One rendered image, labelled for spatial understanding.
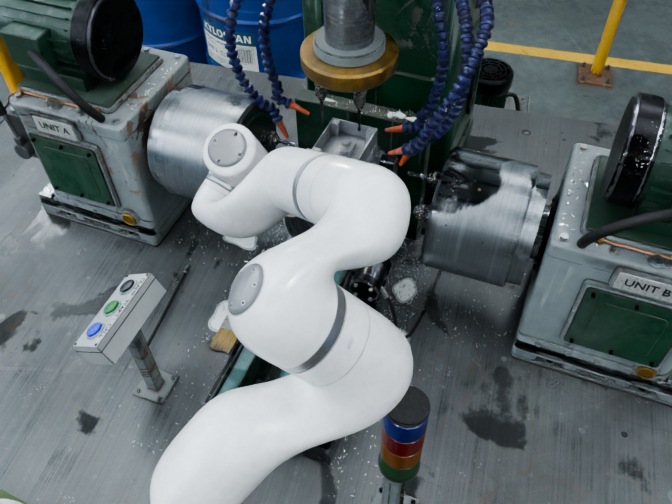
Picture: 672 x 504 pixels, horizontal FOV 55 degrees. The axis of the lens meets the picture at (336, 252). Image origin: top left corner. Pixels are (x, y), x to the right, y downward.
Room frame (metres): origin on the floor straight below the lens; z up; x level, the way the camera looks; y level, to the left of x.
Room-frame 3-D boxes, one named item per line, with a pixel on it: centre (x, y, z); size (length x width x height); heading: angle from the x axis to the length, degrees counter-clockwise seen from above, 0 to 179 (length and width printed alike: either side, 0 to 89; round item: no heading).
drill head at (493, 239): (0.88, -0.32, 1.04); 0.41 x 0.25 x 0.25; 67
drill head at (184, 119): (1.14, 0.31, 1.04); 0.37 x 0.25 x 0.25; 67
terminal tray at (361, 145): (1.01, -0.02, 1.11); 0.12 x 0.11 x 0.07; 156
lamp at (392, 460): (0.39, -0.09, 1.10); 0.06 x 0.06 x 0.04
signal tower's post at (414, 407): (0.39, -0.09, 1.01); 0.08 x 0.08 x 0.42; 67
